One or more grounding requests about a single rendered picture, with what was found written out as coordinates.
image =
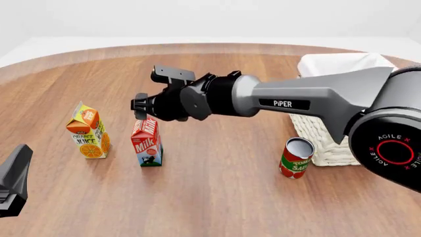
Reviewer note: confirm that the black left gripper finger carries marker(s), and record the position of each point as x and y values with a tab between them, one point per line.
18	170

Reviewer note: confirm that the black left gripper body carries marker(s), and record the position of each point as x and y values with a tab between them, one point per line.
11	203

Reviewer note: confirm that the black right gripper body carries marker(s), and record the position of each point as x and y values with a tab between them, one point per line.
140	105

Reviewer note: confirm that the grey and black right robot arm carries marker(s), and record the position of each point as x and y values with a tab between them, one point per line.
296	93

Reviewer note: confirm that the red and white milk carton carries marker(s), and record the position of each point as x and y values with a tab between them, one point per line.
148	145

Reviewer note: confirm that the white woven basket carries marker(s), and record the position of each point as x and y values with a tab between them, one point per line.
322	145

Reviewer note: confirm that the white cloth basket liner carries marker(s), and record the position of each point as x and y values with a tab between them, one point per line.
338	64

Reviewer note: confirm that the orange juice carton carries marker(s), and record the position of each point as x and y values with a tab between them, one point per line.
89	138

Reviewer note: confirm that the tomato sauce can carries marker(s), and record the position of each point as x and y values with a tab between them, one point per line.
296	160

